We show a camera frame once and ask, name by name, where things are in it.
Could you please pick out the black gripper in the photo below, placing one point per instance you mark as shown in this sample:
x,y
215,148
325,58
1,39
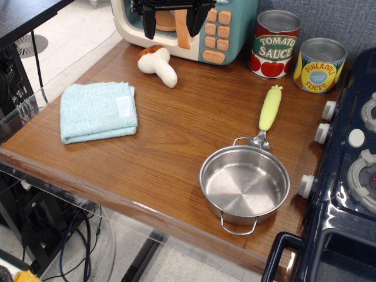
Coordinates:
x,y
195,18

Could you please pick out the stainless steel pot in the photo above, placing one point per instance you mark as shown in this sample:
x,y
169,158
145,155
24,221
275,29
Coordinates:
x,y
243,185

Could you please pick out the yellow object at corner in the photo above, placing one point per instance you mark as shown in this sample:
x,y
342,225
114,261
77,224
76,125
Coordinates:
x,y
26,276

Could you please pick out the plush mushroom toy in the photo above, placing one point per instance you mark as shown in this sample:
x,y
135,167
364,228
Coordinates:
x,y
155,60

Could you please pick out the toy microwave teal cream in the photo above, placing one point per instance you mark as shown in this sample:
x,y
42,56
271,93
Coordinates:
x,y
222,36

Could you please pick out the tomato sauce can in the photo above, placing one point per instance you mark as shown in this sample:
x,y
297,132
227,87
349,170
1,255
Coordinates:
x,y
274,43

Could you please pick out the light blue folded towel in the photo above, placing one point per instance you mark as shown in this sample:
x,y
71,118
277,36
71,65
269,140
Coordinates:
x,y
97,111

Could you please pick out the black side desk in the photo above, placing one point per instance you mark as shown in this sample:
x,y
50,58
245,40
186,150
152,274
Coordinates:
x,y
18,18

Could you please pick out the pineapple slices can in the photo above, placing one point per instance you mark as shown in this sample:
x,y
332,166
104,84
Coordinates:
x,y
319,64

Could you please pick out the dark blue toy stove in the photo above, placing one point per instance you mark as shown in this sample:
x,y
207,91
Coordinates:
x,y
338,240

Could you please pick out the spoon with yellow handle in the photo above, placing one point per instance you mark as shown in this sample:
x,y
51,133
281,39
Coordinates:
x,y
268,114

